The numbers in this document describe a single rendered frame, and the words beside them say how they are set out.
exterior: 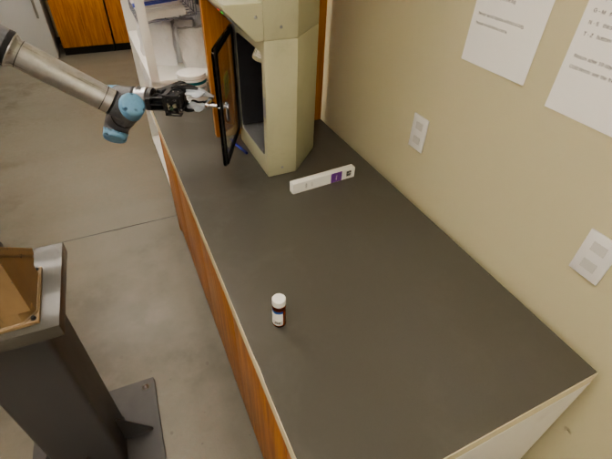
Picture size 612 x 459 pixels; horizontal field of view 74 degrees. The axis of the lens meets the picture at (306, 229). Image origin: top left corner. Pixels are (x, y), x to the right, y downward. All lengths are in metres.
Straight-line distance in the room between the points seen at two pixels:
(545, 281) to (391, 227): 0.45
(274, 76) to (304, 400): 0.94
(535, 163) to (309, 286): 0.63
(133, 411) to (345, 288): 1.24
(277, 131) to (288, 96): 0.13
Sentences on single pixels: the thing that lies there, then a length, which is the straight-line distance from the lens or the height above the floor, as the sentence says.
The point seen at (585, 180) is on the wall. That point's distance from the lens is 1.06.
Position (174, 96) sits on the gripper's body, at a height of 1.22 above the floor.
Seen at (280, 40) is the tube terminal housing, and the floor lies 1.41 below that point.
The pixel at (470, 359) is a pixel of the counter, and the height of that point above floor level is 0.94.
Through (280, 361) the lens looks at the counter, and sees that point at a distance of 0.97.
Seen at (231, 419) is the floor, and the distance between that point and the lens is 1.96.
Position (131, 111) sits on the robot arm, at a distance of 1.35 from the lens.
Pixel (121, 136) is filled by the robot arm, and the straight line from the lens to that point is 1.48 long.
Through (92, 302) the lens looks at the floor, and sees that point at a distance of 2.52.
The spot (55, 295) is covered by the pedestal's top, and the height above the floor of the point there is 0.94.
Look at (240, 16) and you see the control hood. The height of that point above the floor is 1.48.
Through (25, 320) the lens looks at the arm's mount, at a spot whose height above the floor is 0.95.
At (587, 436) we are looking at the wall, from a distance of 1.35.
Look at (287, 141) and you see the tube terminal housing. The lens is 1.47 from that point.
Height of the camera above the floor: 1.76
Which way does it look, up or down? 40 degrees down
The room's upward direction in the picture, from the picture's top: 2 degrees clockwise
